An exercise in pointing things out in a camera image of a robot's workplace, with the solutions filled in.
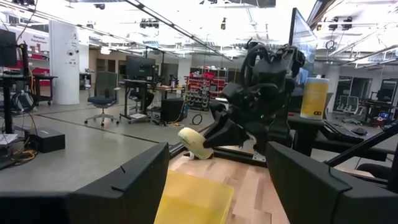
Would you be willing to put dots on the yellow plastic bin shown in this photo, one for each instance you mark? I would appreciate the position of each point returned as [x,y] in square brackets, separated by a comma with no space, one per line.
[192,202]

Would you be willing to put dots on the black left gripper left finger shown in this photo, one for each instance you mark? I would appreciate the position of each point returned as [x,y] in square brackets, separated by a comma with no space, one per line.
[93,199]

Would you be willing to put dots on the silver mounting bracket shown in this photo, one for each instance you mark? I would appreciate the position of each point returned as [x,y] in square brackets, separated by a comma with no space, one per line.
[258,157]

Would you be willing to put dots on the black equipment stand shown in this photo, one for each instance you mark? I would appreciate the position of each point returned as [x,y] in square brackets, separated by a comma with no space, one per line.
[7,93]

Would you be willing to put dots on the black keyboard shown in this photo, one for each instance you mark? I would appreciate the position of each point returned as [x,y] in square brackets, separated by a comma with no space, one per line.
[340,132]

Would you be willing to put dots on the red parts bin shelf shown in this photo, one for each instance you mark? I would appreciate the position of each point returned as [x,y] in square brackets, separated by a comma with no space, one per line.
[203,90]

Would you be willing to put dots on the grey office chair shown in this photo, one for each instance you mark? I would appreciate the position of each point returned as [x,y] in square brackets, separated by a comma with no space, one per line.
[104,93]

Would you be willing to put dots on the yellow wipes canister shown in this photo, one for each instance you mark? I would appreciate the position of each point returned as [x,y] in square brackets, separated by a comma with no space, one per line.
[314,99]

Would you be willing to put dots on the black side table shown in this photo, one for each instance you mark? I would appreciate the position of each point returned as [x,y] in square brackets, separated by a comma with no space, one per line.
[306,127]

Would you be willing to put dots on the orange glazed donut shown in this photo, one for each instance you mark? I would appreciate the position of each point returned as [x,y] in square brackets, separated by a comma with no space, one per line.
[194,143]

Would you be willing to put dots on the black computer monitor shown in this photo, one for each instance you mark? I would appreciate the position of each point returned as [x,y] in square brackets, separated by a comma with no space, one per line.
[140,67]

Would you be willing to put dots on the person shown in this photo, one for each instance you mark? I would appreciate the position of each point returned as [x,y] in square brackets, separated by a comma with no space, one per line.
[144,98]

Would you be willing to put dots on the black computer mouse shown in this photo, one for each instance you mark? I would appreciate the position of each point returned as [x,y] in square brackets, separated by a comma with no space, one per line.
[359,131]

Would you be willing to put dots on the black floor box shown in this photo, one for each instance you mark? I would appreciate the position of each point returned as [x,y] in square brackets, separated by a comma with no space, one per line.
[46,140]

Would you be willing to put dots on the white round pillar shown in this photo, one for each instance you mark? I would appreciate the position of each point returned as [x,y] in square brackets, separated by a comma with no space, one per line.
[63,62]

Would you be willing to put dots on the black computer tower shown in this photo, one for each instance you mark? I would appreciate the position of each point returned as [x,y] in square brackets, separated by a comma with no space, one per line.
[172,109]

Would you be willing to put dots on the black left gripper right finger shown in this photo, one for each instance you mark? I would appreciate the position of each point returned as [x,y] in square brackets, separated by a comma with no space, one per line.
[326,199]

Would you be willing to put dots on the black rolling cart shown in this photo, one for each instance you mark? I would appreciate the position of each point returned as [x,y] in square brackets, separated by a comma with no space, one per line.
[43,77]

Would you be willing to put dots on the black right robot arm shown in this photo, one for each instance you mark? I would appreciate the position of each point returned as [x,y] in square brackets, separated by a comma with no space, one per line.
[273,71]

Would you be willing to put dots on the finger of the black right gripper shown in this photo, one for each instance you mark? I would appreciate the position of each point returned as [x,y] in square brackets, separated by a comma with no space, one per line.
[220,112]
[227,135]

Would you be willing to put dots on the large black display screen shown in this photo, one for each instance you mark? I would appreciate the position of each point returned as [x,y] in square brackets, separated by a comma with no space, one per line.
[303,37]

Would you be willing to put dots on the black standing desk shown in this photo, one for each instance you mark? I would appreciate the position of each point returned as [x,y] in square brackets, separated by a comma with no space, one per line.
[136,93]

